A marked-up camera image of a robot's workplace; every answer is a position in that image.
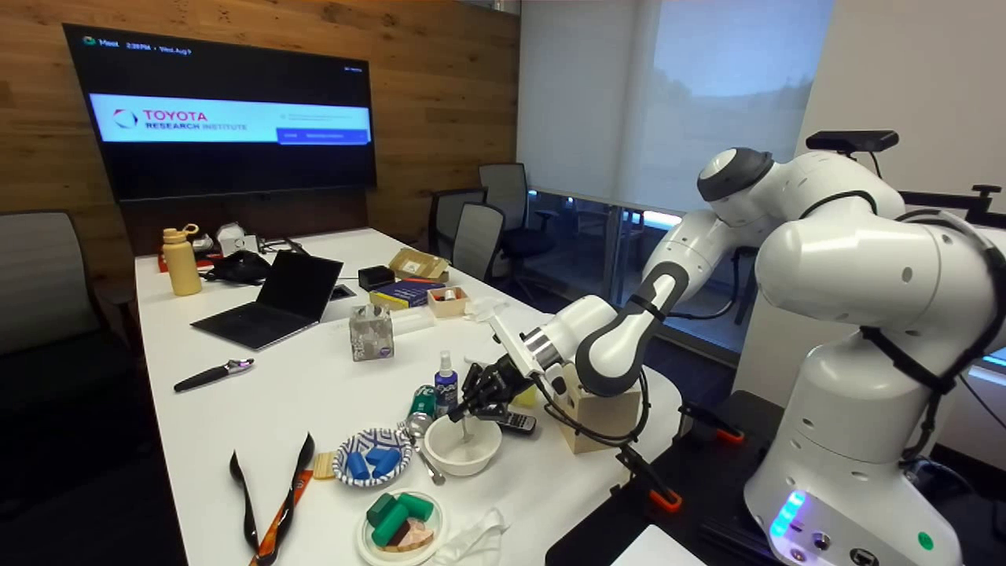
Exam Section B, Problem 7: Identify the hand sanitizer bottle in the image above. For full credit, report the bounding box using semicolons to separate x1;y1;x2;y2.
433;351;460;412

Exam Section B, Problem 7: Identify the black box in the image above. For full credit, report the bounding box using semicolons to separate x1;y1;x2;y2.
358;264;396;288

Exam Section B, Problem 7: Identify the small wooden tray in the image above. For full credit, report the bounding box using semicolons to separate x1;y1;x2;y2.
428;287;467;317

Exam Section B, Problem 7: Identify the wall television screen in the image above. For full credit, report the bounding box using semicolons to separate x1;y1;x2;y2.
61;26;378;203

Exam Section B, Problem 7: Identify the blue patterned paper plate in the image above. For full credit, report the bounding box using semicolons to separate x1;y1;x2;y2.
334;429;411;489

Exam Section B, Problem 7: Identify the cardboard box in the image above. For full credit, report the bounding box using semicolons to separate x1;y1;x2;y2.
391;250;446;282

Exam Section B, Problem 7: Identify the white plate with blocks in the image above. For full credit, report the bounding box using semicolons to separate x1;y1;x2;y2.
356;491;446;566

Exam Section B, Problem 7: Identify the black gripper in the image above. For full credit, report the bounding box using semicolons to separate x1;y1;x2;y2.
446;356;532;421

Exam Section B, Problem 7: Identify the black mounting base plate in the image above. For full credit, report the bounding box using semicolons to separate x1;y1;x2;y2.
542;394;783;566

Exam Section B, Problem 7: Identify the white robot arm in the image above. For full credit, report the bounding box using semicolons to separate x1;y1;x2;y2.
461;149;1006;566

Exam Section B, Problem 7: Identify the black laptop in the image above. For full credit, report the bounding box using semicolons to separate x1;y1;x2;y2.
194;253;342;349

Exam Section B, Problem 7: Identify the green rectangular block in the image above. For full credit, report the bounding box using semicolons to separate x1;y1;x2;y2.
400;494;433;523

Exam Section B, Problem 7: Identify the black clamp orange tip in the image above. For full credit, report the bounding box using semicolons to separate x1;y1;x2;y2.
616;445;686;516
678;406;745;446

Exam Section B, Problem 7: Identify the green can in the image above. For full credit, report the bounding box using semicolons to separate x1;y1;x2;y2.
405;384;441;436

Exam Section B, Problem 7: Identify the green cylinder block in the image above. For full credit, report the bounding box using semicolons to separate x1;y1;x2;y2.
371;512;407;546
365;494;396;528

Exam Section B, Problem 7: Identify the crumpled clear plastic wrap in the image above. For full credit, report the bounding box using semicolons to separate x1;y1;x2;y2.
423;508;505;566

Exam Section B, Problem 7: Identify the yellow water bottle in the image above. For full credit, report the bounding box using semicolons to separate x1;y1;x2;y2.
161;222;202;295

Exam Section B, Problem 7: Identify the white bowl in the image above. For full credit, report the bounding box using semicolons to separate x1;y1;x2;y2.
420;417;502;479

